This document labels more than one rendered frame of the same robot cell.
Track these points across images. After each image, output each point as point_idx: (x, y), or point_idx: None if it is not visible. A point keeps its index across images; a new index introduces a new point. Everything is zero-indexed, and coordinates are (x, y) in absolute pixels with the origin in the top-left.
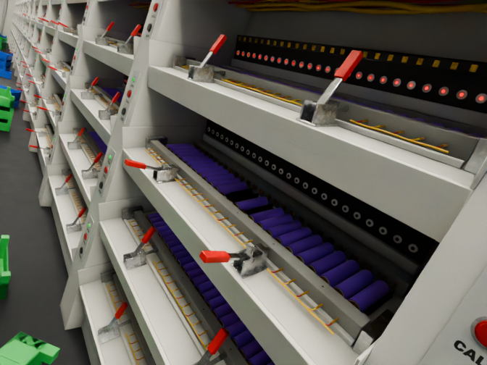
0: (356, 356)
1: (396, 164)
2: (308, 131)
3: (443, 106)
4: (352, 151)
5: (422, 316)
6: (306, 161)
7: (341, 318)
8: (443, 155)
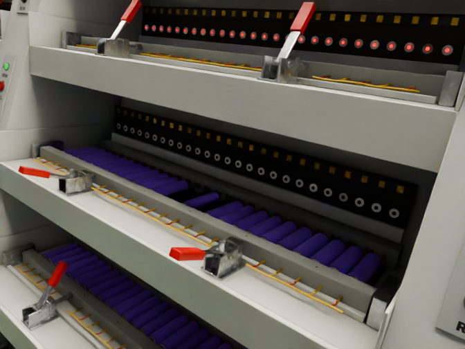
0: (371, 330)
1: (380, 102)
2: (275, 88)
3: (394, 61)
4: (331, 100)
5: (438, 248)
6: (278, 123)
7: (346, 294)
8: (416, 94)
